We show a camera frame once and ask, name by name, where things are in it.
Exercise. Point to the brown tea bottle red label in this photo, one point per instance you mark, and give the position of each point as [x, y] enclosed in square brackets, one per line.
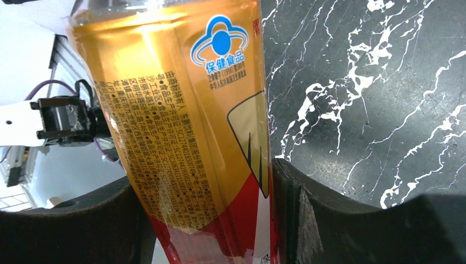
[182, 87]

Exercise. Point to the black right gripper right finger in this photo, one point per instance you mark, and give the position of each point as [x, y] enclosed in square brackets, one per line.
[319, 225]

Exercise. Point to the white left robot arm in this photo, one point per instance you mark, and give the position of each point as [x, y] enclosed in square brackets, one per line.
[60, 120]

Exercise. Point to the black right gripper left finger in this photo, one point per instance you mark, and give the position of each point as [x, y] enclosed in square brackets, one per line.
[107, 225]

